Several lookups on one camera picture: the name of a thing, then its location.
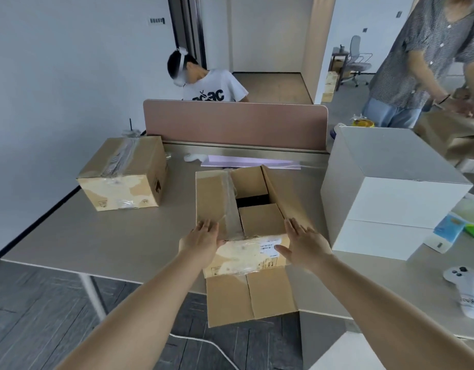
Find person's right forearm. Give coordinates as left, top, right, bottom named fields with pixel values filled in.
left=303, top=255, right=474, bottom=370

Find small brown inner carton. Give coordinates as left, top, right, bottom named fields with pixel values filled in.
left=238, top=203, right=286, bottom=239

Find grey office chair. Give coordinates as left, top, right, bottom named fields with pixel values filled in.
left=339, top=35, right=373, bottom=88

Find stacked background cardboard boxes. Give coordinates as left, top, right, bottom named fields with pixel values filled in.
left=321, top=71, right=340, bottom=104

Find clear plastic cup with straw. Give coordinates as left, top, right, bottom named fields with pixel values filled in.
left=121, top=118, right=142, bottom=138

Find person's left hand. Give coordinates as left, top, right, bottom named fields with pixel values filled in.
left=179, top=219, right=227, bottom=263

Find dark door frame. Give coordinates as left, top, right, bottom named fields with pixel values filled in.
left=167, top=0, right=207, bottom=70

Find white table leg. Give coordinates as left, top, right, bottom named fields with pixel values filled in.
left=78, top=273, right=107, bottom=322

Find person's left forearm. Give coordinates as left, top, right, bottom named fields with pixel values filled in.
left=55, top=253, right=207, bottom=370

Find taped closed cardboard box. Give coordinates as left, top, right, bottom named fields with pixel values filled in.
left=76, top=135, right=169, bottom=212

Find large white box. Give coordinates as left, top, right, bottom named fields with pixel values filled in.
left=320, top=126, right=474, bottom=262

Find pink desk divider panel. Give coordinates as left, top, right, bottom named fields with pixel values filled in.
left=143, top=99, right=329, bottom=152

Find person's right hand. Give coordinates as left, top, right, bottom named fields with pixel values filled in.
left=275, top=217, right=334, bottom=275

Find blue packet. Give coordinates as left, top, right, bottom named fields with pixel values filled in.
left=433, top=214, right=467, bottom=243

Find white handheld controller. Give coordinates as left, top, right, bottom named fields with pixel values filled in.
left=443, top=266, right=474, bottom=319

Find white headset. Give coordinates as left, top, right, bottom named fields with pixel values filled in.
left=171, top=47, right=190, bottom=87

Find pale pink paper sheet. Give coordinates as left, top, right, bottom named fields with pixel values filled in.
left=200, top=154, right=302, bottom=170

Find white floor cable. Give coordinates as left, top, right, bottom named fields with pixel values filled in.
left=169, top=333, right=242, bottom=370

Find brown paper bag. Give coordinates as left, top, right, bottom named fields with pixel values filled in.
left=413, top=88, right=474, bottom=167

